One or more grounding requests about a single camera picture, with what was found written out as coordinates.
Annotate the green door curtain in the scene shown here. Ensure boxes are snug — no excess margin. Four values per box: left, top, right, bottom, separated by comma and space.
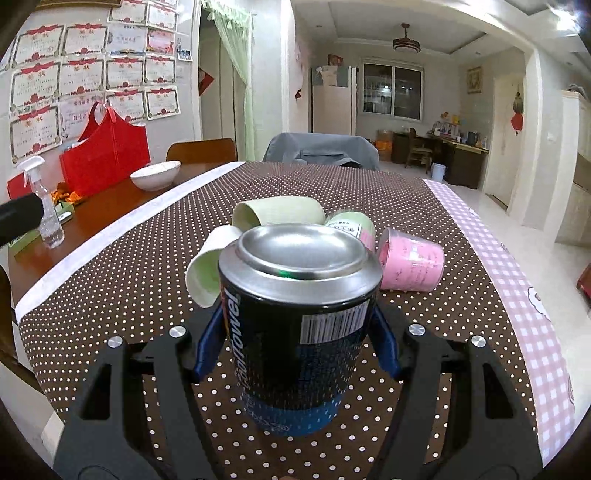
201, 1, 256, 161

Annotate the black blue metal can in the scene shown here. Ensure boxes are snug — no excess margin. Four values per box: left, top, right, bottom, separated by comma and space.
218, 224, 383, 436

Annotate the dark wooden desk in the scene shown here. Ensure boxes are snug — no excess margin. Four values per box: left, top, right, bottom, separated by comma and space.
392, 132, 488, 189

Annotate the ceiling fan lamp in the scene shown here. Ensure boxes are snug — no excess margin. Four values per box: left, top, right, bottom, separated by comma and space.
392, 23, 422, 53

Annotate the white waste bin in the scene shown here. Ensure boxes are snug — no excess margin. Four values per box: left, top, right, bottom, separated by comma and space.
431, 163, 446, 182

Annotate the white green-lined paper cup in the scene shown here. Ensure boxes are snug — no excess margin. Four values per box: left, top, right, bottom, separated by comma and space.
185, 225, 242, 308

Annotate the wooden desk chair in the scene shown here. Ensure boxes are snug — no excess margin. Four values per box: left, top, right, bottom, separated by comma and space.
405, 128, 433, 173

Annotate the red wooden stool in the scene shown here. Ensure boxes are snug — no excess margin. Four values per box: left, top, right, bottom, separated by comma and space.
576, 264, 591, 302

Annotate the small framed wall picture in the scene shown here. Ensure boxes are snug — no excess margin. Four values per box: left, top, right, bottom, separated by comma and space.
466, 66, 483, 94

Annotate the pink plastic cup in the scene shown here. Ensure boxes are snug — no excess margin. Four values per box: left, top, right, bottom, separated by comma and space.
378, 228, 445, 292

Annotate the brown wooden chair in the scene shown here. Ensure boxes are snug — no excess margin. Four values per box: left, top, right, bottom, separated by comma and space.
166, 138, 238, 164

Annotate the pale green paper cup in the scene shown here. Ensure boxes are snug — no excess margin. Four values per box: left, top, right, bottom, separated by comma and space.
231, 196, 325, 231

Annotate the white ceramic bowl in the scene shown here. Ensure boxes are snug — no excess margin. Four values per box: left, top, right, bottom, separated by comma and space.
129, 160, 181, 192

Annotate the clear spray bottle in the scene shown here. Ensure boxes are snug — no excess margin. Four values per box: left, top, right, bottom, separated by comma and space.
18, 155, 65, 249

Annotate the brown polka dot tablecloth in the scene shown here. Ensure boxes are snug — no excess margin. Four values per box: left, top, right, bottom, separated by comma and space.
20, 163, 536, 479

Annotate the window with dark glass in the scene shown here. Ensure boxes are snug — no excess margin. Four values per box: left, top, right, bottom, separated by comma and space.
362, 63, 424, 121

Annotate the red door ornament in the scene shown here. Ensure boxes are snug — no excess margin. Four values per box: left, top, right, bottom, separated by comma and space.
510, 91, 524, 135

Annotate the cream tall cabinet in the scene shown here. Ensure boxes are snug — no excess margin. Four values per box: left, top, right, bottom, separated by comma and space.
556, 91, 590, 247

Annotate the white refrigerator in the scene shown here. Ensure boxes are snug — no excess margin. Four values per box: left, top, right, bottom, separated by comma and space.
311, 65, 358, 136

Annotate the red gift bag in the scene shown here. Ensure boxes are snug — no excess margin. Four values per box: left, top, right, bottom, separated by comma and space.
59, 102, 150, 197

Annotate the brown cardboard box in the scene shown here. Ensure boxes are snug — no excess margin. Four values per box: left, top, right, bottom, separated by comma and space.
375, 130, 394, 161

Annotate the pink checked tablecloth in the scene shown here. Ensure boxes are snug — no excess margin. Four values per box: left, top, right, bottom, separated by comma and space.
426, 180, 576, 464

